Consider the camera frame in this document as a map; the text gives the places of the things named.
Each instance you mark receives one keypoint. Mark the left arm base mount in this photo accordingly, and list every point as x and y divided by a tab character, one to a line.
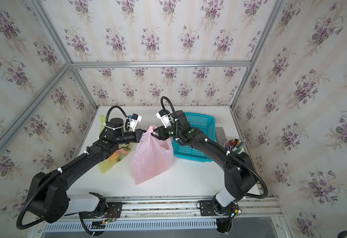
104	214

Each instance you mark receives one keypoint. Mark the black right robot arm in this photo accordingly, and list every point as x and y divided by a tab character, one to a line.
240	178

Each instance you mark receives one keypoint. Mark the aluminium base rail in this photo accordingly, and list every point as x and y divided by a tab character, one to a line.
168	213

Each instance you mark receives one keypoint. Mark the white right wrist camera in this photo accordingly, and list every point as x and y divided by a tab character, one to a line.
165	117

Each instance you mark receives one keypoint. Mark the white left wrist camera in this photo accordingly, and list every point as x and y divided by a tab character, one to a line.
132	121

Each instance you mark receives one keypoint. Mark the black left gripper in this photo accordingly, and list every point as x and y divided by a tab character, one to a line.
139	134

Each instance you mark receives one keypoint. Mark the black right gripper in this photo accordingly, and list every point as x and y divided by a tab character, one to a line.
162	133

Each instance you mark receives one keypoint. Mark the grey sharpening stone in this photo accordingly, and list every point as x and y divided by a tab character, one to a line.
220	136

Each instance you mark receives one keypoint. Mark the pink plastic bag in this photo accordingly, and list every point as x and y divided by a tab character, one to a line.
151	158

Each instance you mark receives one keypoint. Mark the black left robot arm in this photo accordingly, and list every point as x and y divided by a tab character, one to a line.
47	199

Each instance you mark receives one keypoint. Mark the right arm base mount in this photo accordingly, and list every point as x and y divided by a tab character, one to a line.
225	215

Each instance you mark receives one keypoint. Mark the cup of coloured pens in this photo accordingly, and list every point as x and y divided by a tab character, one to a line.
235	144

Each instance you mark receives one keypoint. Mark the yellow-green plastic bag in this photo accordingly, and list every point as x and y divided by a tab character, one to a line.
124	149

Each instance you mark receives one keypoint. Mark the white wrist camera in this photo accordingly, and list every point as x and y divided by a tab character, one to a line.
132	121
165	117

